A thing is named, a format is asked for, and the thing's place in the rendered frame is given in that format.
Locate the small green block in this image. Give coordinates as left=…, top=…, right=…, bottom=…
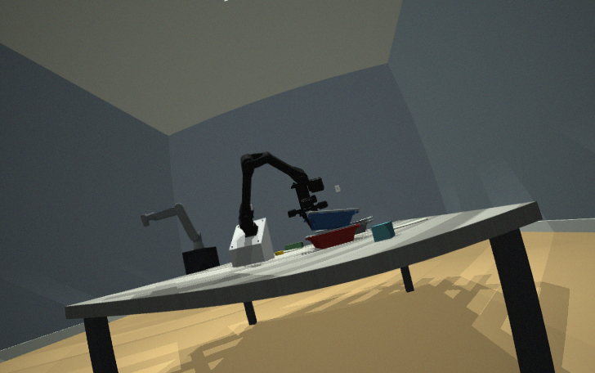
left=285, top=241, right=304, bottom=250

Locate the red plastic tray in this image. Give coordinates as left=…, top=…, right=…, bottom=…
left=306, top=224, right=361, bottom=249

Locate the small teal block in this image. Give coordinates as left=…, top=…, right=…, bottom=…
left=371, top=222, right=396, bottom=242

